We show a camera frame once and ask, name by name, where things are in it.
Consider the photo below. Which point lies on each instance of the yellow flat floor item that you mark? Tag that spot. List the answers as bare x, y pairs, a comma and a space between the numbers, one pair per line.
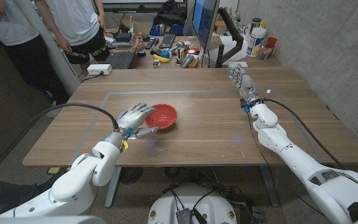
53, 170

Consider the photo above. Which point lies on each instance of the white power strip box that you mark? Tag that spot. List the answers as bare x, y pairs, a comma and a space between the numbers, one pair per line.
99, 69

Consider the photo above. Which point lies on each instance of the black desktop keyboard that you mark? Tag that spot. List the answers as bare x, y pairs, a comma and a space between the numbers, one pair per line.
167, 41

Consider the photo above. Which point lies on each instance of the computer monitor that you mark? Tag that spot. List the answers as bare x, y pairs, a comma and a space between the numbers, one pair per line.
204, 21

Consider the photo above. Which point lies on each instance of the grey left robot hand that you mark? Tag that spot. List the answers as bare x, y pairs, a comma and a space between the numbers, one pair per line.
132, 119

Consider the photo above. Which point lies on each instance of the orange block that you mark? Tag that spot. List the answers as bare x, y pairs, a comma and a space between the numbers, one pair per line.
193, 63

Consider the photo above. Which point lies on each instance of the grey metal table leg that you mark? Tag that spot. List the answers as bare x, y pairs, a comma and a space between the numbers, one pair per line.
269, 186
113, 186

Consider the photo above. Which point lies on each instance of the dark lidded bottle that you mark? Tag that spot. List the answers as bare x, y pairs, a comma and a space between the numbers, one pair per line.
255, 23

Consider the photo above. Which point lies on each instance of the blue bag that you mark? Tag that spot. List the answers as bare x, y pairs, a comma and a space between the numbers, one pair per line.
166, 30

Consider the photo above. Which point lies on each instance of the white slanted pole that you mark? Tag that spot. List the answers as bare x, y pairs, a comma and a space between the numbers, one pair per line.
53, 53

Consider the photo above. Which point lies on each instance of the black laptop keyboard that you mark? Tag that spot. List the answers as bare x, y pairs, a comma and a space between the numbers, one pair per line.
121, 59

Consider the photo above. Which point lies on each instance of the black round floor fan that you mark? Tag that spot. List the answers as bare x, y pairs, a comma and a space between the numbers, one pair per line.
130, 175

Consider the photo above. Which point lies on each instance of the person in camouflage shorts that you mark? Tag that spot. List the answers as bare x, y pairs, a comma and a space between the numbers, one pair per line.
76, 21

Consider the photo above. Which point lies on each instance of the black backpack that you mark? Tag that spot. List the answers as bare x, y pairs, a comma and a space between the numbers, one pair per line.
170, 14

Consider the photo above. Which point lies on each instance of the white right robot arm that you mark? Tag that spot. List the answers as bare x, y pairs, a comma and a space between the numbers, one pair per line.
297, 155

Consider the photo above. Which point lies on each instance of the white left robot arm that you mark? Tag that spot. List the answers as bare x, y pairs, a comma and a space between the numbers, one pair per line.
73, 186

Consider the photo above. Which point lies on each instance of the black computer mouse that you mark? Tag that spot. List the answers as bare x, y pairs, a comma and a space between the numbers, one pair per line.
141, 53

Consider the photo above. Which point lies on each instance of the clear glass jar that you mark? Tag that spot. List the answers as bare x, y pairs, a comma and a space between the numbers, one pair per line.
264, 52

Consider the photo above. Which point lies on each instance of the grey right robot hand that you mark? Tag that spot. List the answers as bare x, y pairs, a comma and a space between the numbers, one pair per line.
246, 85

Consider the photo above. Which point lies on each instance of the person in black trousers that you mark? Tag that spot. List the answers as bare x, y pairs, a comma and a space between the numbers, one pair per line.
8, 28

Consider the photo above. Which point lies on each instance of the red bowl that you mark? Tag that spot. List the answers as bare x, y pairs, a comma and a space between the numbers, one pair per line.
165, 118

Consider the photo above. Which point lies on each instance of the seated person dark trousers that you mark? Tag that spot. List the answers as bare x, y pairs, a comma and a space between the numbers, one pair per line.
8, 191

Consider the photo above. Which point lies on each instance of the large white labelled canister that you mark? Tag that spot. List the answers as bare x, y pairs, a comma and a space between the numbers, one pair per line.
256, 42

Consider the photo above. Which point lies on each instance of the white robot torso base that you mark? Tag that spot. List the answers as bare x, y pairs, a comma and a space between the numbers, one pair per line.
210, 208

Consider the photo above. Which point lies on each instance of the yellow banana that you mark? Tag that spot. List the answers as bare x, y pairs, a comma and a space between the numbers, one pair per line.
160, 58

